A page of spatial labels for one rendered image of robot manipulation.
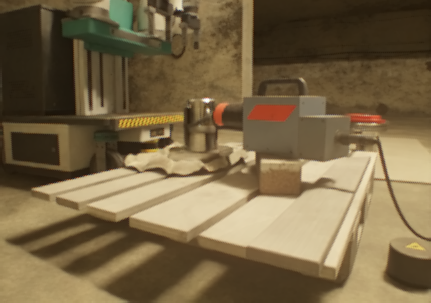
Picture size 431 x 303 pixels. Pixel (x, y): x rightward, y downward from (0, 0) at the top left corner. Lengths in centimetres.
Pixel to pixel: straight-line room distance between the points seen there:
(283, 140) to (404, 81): 926
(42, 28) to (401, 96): 935
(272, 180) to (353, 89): 936
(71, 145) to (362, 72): 931
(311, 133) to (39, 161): 121
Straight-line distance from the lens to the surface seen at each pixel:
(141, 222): 67
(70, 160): 145
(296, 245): 51
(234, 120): 103
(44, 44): 169
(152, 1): 137
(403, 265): 79
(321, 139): 82
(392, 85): 1006
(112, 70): 184
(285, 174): 82
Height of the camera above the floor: 38
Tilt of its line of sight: 7 degrees down
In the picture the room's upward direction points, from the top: straight up
